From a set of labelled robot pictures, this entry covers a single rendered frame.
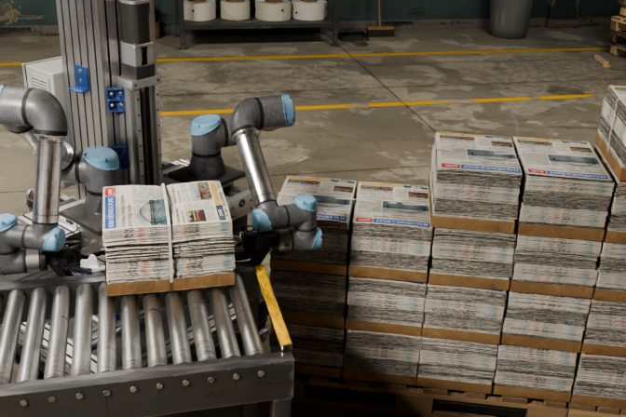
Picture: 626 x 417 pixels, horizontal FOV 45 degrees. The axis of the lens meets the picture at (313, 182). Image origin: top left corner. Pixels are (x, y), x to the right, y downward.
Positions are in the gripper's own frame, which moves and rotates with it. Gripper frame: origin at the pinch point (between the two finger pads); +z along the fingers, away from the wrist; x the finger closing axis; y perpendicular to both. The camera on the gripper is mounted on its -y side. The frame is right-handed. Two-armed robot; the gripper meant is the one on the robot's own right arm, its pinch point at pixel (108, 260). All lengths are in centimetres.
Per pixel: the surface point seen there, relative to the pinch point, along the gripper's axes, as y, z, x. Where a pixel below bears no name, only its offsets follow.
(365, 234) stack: -2, 89, 7
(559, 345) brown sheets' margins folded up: -40, 157, -20
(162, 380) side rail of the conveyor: -1, 13, -62
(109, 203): 23.5, 1.9, -7.4
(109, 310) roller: -0.3, 0.3, -29.0
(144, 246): 16.4, 11.3, -22.9
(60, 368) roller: -1, -12, -53
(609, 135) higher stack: 36, 171, -4
